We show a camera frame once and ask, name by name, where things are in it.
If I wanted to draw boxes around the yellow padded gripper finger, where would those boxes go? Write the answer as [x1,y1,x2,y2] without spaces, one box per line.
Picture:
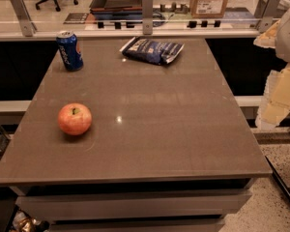
[255,63,290,130]

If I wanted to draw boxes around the blue chip bag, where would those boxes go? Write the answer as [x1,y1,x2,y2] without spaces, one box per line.
[120,37,184,65]

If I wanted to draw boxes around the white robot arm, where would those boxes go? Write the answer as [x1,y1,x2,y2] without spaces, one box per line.
[253,8,290,130]

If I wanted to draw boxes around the red apple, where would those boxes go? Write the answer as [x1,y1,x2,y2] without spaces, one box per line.
[57,103,92,135]

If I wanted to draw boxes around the cardboard box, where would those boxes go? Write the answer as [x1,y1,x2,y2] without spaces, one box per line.
[189,0,228,18]

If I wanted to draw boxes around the blue pepsi can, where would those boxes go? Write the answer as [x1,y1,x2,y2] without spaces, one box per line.
[56,31,83,72]

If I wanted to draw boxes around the grey drawer cabinet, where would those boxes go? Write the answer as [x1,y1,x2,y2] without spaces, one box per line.
[16,187,252,232]

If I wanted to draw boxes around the crumpled wrappers on floor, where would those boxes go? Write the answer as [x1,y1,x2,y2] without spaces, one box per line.
[9,211,49,232]

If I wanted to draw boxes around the right metal rail bracket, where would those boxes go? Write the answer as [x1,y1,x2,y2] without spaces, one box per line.
[254,0,280,33]

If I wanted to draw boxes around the metal rail bracket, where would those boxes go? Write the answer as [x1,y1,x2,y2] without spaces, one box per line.
[254,0,280,33]
[142,0,153,35]
[10,0,36,37]

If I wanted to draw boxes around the middle metal rail bracket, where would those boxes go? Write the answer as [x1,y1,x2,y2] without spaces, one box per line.
[142,0,153,35]

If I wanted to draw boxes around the left metal rail bracket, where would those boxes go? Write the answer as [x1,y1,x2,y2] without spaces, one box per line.
[10,0,36,37]

